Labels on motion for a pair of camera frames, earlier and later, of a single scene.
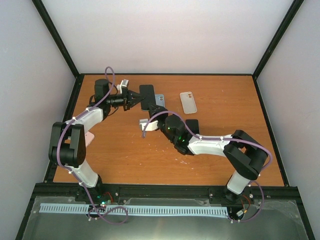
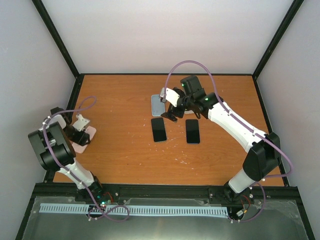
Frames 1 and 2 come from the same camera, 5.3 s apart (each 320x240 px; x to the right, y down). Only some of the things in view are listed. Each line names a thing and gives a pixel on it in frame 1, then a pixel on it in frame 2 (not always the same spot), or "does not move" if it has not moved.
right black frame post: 292,11 does not move
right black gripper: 152,113 -> 169,115
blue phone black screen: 193,125 does not move
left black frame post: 57,37 does not move
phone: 147,90 -> 158,130
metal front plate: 278,220 does not move
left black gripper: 128,101 -> 81,139
